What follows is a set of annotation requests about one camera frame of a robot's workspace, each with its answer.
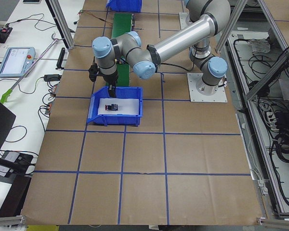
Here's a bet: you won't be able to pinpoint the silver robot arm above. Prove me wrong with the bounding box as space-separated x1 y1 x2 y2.
89 0 231 98

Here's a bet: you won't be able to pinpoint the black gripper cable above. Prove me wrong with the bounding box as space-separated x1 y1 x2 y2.
158 62 196 73

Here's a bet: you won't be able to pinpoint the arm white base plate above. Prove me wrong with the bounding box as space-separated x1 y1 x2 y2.
179 13 192 30
187 73 227 103

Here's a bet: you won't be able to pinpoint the white foam pad left bin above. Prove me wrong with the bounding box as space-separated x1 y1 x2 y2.
97 98 139 116

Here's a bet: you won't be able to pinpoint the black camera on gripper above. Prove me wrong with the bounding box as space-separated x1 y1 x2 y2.
88 62 100 82

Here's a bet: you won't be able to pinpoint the blue bin on right side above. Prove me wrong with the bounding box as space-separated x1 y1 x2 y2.
106 0 142 13

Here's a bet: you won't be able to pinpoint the blue bin on left side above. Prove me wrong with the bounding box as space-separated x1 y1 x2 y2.
87 87 143 127

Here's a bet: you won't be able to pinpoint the black handle bar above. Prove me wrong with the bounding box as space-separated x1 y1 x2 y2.
56 47 66 70

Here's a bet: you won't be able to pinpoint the reacher grabber stick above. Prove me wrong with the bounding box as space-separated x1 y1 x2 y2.
0 32 60 104

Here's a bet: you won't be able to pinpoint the aluminium frame post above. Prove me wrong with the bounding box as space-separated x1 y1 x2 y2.
45 0 75 50

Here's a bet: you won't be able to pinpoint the blue teach pendant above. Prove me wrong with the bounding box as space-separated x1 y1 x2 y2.
0 47 36 78

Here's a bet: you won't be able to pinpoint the white power strip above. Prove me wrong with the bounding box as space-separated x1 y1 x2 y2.
264 108 278 132

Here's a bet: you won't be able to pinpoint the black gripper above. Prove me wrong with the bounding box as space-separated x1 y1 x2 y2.
103 71 118 98

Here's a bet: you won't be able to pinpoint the blue bin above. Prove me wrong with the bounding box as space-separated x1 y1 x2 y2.
87 87 143 127
106 0 142 13

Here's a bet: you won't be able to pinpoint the green conveyor belt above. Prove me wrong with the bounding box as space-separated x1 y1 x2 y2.
103 13 132 87

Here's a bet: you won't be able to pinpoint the red and black wires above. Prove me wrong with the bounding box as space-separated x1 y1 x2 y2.
78 9 114 26

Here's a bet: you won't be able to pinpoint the black power adapter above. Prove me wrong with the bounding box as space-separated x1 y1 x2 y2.
43 74 62 82

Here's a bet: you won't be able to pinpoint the red push button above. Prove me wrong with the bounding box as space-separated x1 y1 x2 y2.
105 103 118 111

